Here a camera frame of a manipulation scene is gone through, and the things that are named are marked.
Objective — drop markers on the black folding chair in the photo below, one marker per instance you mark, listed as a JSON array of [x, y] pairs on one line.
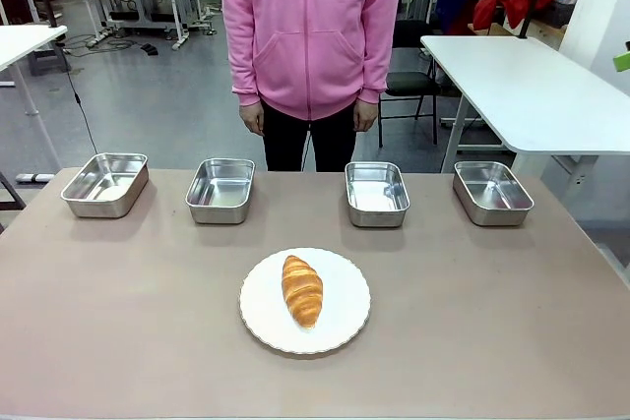
[[411, 80]]

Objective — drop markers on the person in pink hoodie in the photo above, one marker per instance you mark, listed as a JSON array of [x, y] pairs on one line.
[[307, 31]]

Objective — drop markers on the white scalloped plate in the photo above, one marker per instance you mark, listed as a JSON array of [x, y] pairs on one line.
[[305, 302]]

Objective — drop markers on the person's left hand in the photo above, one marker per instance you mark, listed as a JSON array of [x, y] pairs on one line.
[[364, 116]]

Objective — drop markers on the white power strip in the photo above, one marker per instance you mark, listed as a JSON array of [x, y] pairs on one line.
[[97, 40]]

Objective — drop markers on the person's right hand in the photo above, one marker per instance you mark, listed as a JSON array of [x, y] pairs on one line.
[[254, 118]]

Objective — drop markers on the rectangular steel container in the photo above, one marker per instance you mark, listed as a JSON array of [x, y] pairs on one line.
[[105, 184], [492, 193], [220, 190], [377, 194]]

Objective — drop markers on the golden croissant bread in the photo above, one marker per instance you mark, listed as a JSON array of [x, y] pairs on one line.
[[301, 290]]

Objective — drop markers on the white side table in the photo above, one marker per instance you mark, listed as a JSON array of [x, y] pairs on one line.
[[522, 90]]

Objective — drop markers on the white desk with pole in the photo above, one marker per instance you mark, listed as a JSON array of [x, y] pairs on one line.
[[22, 61]]

